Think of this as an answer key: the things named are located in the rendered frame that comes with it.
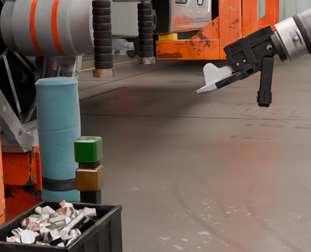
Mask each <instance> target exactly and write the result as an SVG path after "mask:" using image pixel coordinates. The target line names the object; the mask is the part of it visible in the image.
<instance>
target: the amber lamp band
mask: <svg viewBox="0 0 311 252"><path fill-rule="evenodd" d="M75 174H76V190H77V191H83V192H97V191H98V190H99V189H100V188H102V187H103V186H104V170H103V166H102V165H99V166H98V167H97V168H94V169H92V168H77V169H76V171H75Z"/></svg>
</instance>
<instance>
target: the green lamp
mask: <svg viewBox="0 0 311 252"><path fill-rule="evenodd" d="M74 154H75V162H77V163H96V162H98V161H99V160H100V159H102V158H103V147H102V138H101V137H100V136H82V137H80V138H78V139H76V140H75V141H74Z"/></svg>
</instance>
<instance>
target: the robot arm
mask: <svg viewBox="0 0 311 252"><path fill-rule="evenodd" d="M274 29H275V31H272V29H271V27H270V25H267V26H265V27H263V28H261V29H259V30H257V31H255V32H253V33H251V34H249V35H247V36H245V37H243V38H240V39H238V40H236V41H234V42H232V43H230V44H228V45H226V46H225V47H224V48H223V50H224V52H225V54H226V59H227V61H228V63H229V64H231V66H232V68H233V70H234V72H232V69H231V67H229V66H224V67H221V68H217V67H216V66H215V65H214V64H212V63H208V64H206V65H205V66H204V68H203V72H204V77H205V82H206V86H204V87H202V88H201V89H199V90H197V91H196V92H197V93H198V94H207V93H210V92H212V91H215V90H217V89H220V88H222V87H224V86H226V85H229V84H231V83H233V82H235V81H237V80H242V79H245V78H247V77H249V76H251V75H253V74H255V73H257V72H258V71H260V72H261V75H260V86H259V90H258V91H257V95H256V99H257V100H256V102H258V106H259V107H269V104H271V100H272V92H271V83H272V72H273V62H274V57H273V56H274V54H276V53H278V55H279V57H280V59H281V61H282V62H283V61H285V60H287V57H288V58H289V60H290V61H291V62H293V61H295V60H297V59H299V58H301V57H303V56H305V55H307V54H310V53H311V7H310V8H308V9H306V10H304V11H302V12H300V13H298V14H296V15H294V16H292V17H289V18H287V19H285V20H283V21H281V22H279V23H277V24H275V25H274ZM268 45H271V46H272V48H271V47H269V48H268V49H267V46H268Z"/></svg>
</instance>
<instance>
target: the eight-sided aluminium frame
mask: <svg viewBox="0 0 311 252"><path fill-rule="evenodd" d="M81 65H82V55H81V56H55V59H54V66H53V70H52V73H51V76H50V77H51V78H61V77H64V75H66V76H65V77H68V78H75V79H76V80H78V77H79V75H80V74H81ZM0 135H1V149H2V152H13V153H25V152H27V151H31V150H32V147H36V146H39V138H38V127H37V119H36V120H34V121H31V122H29V123H26V124H23V125H22V124H21V123H20V121H19V119H18V118H17V116H16V114H15V113H14V111H13V109H12V108H11V106H10V104H9V103H8V101H7V100H6V98H5V96H4V95H3V93H2V91H1V90H0Z"/></svg>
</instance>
